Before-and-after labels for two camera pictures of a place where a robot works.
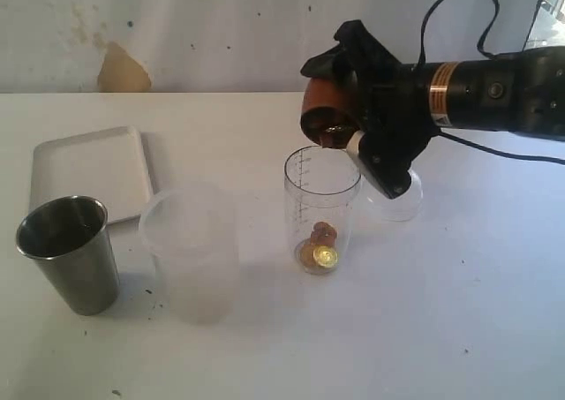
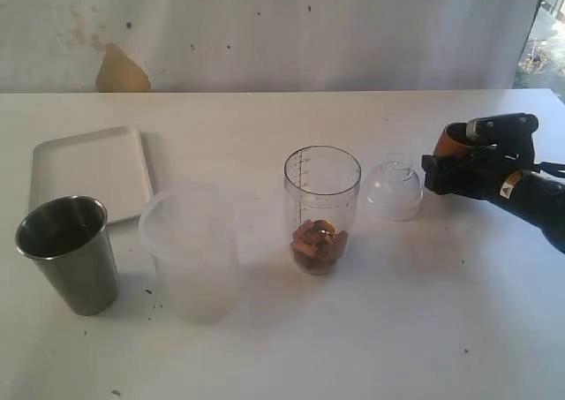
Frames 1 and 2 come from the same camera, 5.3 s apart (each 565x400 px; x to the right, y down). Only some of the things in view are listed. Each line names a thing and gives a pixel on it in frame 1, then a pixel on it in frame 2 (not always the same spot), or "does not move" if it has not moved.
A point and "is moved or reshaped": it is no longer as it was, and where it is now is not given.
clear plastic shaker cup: x=321 y=185 does not move
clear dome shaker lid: x=399 y=208 does not move
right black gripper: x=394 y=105 → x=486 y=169
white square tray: x=107 y=165 does not move
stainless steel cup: x=71 y=241 does not move
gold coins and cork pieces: x=321 y=251 is moved or reshaped
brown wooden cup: x=327 y=116 → x=453 y=141
